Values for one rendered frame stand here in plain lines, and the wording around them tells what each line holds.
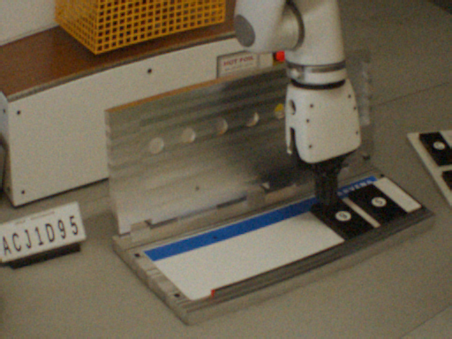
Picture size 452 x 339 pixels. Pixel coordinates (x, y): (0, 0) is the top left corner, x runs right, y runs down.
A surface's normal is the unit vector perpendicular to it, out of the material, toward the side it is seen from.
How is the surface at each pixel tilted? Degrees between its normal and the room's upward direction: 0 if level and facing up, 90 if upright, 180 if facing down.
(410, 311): 0
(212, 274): 0
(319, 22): 78
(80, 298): 0
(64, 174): 90
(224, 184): 83
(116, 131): 83
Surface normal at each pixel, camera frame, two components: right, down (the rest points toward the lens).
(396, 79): 0.03, -0.86
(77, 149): 0.53, 0.44
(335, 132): 0.52, 0.23
